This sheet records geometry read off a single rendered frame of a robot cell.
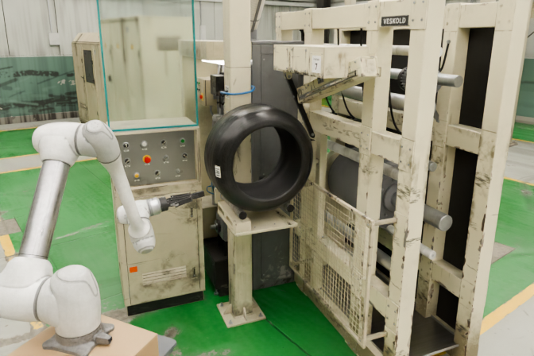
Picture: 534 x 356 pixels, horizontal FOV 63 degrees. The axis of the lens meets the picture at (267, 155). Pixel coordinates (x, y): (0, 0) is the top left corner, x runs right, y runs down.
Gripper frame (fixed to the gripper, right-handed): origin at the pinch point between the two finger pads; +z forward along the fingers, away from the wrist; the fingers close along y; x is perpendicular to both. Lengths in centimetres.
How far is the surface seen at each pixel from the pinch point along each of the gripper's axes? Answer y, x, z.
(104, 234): 197, 94, -61
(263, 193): 12.2, 14.8, 40.7
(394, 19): -44, -76, 96
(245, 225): -10.4, 20.0, 20.7
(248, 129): -12.1, -32.0, 29.3
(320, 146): 21, -2, 86
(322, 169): 21, 14, 86
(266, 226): -8.2, 25.8, 33.0
